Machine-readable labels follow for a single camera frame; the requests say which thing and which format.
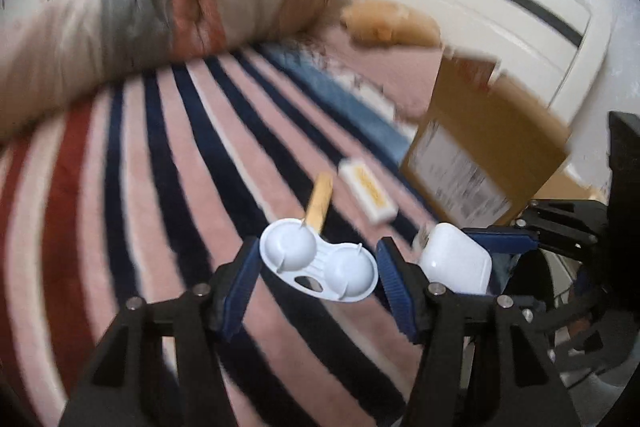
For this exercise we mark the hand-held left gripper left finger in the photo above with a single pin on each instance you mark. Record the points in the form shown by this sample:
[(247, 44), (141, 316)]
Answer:
[(239, 292)]

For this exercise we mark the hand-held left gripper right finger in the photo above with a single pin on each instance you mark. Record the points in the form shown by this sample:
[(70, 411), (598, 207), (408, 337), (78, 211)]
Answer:
[(396, 294)]

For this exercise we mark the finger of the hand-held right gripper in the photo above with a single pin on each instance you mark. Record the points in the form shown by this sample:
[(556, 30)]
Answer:
[(506, 277), (505, 239)]

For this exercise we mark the white earbuds case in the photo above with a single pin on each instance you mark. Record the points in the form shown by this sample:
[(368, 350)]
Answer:
[(455, 264)]

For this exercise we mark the white two-cup plastic tray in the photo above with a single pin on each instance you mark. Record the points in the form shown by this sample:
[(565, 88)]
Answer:
[(320, 263)]

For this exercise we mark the brown cardboard box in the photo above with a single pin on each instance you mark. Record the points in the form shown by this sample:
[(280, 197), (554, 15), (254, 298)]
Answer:
[(487, 147)]

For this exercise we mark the white and yellow eraser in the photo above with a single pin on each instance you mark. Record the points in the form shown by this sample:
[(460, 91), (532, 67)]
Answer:
[(367, 197)]

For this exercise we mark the striped pink blanket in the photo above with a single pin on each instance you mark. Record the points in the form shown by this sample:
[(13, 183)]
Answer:
[(150, 217)]

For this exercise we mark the yellow wooden stick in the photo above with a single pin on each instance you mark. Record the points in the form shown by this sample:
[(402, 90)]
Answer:
[(319, 204)]

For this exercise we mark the pink bed sheet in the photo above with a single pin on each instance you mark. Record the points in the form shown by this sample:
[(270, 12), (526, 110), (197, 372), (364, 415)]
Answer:
[(390, 72)]

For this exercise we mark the tan plush toy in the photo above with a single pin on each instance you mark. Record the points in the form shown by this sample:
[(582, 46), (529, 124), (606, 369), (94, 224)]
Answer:
[(390, 24)]

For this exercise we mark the beige and grey cloth bundle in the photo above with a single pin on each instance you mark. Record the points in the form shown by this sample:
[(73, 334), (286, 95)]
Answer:
[(165, 12)]

